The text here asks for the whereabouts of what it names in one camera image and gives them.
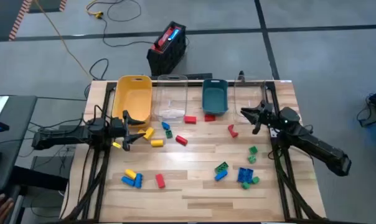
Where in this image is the black looped cable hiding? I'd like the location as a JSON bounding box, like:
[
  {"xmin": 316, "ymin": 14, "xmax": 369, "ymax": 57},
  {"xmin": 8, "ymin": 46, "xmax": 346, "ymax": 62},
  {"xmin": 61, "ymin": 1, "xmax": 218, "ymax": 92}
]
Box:
[{"xmin": 88, "ymin": 58, "xmax": 110, "ymax": 81}]

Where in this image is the red battery box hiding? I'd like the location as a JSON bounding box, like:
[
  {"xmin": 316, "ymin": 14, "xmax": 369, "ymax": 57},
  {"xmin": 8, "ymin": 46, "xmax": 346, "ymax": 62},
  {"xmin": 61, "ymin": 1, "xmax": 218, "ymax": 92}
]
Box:
[{"xmin": 150, "ymin": 26, "xmax": 183, "ymax": 54}]

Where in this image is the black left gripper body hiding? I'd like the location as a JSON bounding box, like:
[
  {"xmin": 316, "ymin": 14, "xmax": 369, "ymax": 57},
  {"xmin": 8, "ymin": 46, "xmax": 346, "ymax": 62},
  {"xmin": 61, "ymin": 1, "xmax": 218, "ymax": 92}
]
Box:
[{"xmin": 108, "ymin": 116, "xmax": 125, "ymax": 140}]

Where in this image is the teal plastic bin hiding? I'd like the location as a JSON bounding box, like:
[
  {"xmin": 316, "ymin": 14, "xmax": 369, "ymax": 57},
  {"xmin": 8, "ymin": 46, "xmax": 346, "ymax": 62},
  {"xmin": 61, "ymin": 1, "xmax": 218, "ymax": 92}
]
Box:
[{"xmin": 202, "ymin": 78, "xmax": 229, "ymax": 116}]

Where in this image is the black floor cable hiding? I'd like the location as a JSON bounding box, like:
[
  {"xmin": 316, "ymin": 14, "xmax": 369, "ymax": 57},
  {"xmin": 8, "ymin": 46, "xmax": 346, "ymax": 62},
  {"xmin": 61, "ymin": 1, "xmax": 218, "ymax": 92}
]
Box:
[{"xmin": 100, "ymin": 0, "xmax": 156, "ymax": 48}]

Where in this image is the tan floor cord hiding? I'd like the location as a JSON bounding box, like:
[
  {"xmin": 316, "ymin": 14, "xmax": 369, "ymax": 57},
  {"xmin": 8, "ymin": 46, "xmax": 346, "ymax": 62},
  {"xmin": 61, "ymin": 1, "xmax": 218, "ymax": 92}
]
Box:
[{"xmin": 32, "ymin": 0, "xmax": 92, "ymax": 78}]

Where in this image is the black frame crossbar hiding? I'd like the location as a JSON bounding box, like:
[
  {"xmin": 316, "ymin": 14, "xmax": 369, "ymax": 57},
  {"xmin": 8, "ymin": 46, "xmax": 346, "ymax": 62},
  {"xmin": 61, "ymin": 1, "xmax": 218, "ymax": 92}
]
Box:
[{"xmin": 106, "ymin": 80, "xmax": 276, "ymax": 87}]

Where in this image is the yellow plastic bin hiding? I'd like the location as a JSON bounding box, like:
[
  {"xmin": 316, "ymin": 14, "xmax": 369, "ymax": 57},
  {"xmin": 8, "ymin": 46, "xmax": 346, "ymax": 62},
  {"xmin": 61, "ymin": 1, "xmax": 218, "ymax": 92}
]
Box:
[{"xmin": 111, "ymin": 75, "xmax": 153, "ymax": 129}]

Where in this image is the clear plastic bin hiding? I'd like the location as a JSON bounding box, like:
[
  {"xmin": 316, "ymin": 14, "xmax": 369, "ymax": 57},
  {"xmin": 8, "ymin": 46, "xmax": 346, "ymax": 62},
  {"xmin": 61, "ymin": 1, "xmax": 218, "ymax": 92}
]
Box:
[
  {"xmin": 153, "ymin": 74, "xmax": 189, "ymax": 122},
  {"xmin": 233, "ymin": 79, "xmax": 268, "ymax": 124}
]

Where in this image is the long red rectangular block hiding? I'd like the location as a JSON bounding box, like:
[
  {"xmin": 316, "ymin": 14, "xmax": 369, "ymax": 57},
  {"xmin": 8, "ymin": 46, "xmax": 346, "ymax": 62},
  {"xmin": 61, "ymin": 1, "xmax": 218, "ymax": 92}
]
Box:
[{"xmin": 155, "ymin": 173, "xmax": 166, "ymax": 189}]

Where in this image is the dark mat with striped edge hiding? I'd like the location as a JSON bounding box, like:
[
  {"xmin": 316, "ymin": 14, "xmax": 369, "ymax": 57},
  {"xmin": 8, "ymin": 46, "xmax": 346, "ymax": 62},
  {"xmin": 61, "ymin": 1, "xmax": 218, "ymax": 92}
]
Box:
[
  {"xmin": 27, "ymin": 0, "xmax": 68, "ymax": 14},
  {"xmin": 0, "ymin": 0, "xmax": 33, "ymax": 42}
]

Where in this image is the long green studded brick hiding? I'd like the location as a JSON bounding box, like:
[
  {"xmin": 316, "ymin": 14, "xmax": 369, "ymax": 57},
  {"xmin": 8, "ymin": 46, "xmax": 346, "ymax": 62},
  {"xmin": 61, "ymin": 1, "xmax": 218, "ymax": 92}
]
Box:
[{"xmin": 214, "ymin": 161, "xmax": 230, "ymax": 174}]

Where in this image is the dark grey side desk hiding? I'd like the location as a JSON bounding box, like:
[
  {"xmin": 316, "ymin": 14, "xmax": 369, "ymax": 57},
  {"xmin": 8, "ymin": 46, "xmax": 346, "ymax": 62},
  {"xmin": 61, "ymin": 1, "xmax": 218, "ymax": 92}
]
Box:
[{"xmin": 0, "ymin": 95, "xmax": 38, "ymax": 191}]

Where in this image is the yellow extension cord plug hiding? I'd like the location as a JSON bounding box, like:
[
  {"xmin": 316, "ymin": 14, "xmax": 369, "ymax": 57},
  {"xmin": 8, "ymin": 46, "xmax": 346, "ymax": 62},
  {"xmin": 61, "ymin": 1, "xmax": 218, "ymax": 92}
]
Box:
[{"xmin": 85, "ymin": 0, "xmax": 104, "ymax": 19}]

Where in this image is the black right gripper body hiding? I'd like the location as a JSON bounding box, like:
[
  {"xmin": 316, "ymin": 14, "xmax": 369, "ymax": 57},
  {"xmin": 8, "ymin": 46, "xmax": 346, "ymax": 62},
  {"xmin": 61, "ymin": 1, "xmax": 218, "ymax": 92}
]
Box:
[{"xmin": 261, "ymin": 101, "xmax": 283, "ymax": 129}]

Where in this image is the black aluminium frame rail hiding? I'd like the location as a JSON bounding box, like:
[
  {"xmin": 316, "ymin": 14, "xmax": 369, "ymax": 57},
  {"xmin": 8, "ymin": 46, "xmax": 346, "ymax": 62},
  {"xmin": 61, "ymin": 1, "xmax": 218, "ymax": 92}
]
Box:
[
  {"xmin": 262, "ymin": 80, "xmax": 331, "ymax": 223},
  {"xmin": 62, "ymin": 81, "xmax": 118, "ymax": 223}
]

